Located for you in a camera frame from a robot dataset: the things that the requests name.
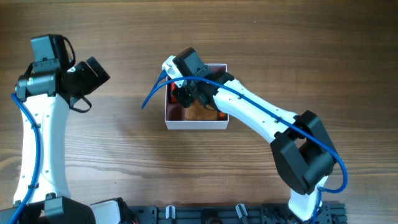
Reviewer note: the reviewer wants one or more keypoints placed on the red toy fire truck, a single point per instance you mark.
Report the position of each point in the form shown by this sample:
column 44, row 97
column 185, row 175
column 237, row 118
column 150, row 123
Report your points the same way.
column 173, row 87

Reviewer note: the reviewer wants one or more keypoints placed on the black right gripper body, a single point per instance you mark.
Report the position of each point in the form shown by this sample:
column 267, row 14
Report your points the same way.
column 182, row 96

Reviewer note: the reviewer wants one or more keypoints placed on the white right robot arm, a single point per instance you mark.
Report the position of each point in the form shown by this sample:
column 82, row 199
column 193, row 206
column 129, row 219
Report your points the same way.
column 301, row 148

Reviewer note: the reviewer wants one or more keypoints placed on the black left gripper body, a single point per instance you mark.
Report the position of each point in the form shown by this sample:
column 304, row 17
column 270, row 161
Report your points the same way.
column 89, row 79

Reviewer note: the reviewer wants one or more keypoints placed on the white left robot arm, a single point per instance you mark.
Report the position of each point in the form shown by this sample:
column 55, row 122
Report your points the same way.
column 42, row 194

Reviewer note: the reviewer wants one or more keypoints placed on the brown plush toy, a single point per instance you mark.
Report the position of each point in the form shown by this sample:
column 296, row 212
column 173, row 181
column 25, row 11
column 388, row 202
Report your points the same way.
column 197, row 112

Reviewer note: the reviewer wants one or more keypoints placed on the white cardboard box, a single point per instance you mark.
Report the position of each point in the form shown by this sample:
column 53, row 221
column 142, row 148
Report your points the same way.
column 174, row 117

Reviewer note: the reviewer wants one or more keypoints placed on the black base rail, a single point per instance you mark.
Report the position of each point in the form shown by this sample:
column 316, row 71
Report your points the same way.
column 278, row 213

